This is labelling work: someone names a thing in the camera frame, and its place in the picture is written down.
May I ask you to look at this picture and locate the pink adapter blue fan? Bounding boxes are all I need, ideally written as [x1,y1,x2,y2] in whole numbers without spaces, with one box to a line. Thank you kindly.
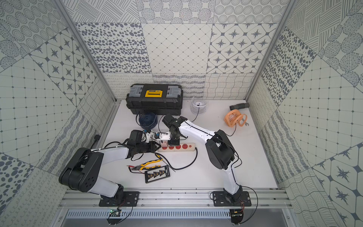
[160,140,168,148]

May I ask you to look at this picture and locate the beige red power strip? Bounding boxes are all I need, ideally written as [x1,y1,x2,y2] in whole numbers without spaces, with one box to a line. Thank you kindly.
[158,143,196,152]

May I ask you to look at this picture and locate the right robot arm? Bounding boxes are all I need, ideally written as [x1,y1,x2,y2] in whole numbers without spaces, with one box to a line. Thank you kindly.
[163,114,243,196]

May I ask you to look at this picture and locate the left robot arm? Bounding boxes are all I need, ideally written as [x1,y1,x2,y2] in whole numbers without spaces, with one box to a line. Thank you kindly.
[59,130,161,200]

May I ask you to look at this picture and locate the navy blue desk fan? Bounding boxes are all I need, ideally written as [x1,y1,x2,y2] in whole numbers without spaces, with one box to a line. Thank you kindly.
[139,112,157,130]

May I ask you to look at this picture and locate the white round desk fan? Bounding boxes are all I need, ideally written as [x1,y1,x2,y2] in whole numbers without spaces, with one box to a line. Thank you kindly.
[191,97,209,114]

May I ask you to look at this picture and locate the orange desk fan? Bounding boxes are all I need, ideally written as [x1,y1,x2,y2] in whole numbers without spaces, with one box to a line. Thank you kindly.
[224,110,248,127]

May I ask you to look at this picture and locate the yellow black screwdriver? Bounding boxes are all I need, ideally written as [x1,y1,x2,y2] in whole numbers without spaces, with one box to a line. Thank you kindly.
[155,154,175,172]

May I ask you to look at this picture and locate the yellow black pliers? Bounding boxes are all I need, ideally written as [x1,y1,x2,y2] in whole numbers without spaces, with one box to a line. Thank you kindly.
[129,159,162,171]

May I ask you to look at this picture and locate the black plastic toolbox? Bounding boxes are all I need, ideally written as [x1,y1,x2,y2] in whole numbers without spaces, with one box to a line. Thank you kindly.
[126,84,183,115]

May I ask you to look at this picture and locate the black screwdriver bit case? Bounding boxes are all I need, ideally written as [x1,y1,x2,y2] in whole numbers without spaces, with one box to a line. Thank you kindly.
[144,166,170,183]

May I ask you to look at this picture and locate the black cylindrical flashlight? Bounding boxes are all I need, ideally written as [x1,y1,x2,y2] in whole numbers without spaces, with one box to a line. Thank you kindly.
[229,103,250,111]

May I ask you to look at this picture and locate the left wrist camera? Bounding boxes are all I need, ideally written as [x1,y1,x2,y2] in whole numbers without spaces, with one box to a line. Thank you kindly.
[128,130,144,143]

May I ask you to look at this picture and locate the blue fan black cable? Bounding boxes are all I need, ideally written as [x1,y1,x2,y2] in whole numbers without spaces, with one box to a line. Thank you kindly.
[135,113,165,144]

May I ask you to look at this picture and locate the black power strip cable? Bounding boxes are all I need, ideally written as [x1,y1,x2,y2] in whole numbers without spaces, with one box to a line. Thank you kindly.
[102,141,199,171]

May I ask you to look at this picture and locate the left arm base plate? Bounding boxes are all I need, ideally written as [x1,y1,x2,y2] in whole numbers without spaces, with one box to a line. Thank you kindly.
[99,191,140,207]

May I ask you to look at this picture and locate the orange fan black cable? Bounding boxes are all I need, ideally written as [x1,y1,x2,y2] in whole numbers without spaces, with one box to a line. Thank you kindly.
[223,124,244,169]

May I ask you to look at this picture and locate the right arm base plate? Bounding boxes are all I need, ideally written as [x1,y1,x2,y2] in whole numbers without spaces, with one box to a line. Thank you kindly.
[211,191,252,207]

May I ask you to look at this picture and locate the aluminium rail frame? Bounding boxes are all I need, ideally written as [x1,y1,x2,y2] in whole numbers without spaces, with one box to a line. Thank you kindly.
[59,187,292,209]

